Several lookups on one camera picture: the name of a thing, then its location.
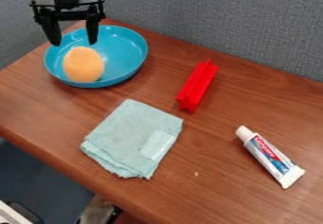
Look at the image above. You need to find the grey object under table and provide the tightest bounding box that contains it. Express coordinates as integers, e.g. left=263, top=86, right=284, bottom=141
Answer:
left=75, top=195, right=123, bottom=224

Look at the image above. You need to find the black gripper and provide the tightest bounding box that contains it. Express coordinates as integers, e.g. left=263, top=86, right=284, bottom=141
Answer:
left=29, top=0, right=106, bottom=46

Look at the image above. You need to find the white toothpaste tube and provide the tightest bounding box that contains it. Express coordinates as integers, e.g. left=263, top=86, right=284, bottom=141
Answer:
left=236, top=126, right=306, bottom=189

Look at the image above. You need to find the yellow foam ball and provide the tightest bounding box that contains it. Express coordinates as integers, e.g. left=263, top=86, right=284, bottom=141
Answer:
left=63, top=46, right=104, bottom=82

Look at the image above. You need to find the light green folded cloth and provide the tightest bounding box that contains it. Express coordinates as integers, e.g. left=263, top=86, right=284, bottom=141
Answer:
left=80, top=99, right=183, bottom=180

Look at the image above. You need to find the red plastic block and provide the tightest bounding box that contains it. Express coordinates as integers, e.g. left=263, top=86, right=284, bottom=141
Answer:
left=175, top=59, right=219, bottom=112

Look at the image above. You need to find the blue plate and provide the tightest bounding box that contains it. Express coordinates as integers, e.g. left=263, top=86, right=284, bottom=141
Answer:
left=44, top=26, right=150, bottom=88

